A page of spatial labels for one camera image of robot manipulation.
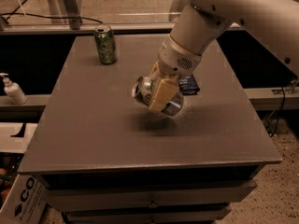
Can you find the green soda can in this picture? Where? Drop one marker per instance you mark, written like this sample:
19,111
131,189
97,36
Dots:
105,43

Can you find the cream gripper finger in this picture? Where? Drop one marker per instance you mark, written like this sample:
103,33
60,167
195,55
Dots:
165,89
155,72

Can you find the white tissue box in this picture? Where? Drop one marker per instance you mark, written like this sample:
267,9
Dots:
15,137

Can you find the grey metal railing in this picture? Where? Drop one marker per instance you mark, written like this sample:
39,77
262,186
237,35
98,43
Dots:
93,24

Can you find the dark blue snack bar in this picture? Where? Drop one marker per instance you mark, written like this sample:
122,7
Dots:
188,85

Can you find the white green 7up can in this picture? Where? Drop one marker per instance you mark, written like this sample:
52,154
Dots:
142,92

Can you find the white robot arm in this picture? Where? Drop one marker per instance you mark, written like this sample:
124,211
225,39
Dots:
286,50

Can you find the white cardboard box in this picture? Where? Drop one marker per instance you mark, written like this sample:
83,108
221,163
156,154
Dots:
23,204

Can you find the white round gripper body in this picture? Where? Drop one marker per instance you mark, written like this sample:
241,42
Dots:
177,59

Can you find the grey drawer cabinet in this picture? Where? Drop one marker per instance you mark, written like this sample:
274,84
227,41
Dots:
103,158

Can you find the white pump lotion bottle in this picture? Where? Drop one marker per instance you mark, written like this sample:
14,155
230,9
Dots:
13,90

